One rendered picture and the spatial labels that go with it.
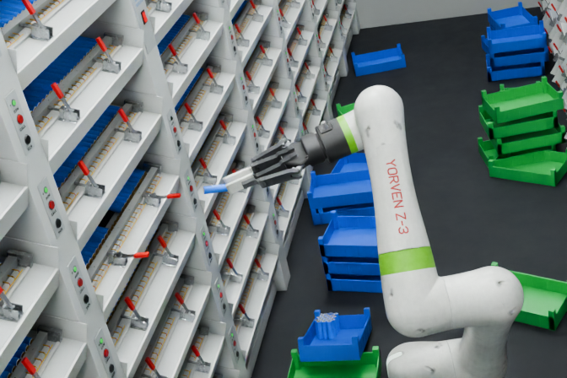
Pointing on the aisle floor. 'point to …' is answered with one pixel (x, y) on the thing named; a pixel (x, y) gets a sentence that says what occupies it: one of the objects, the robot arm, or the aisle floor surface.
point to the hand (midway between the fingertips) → (240, 180)
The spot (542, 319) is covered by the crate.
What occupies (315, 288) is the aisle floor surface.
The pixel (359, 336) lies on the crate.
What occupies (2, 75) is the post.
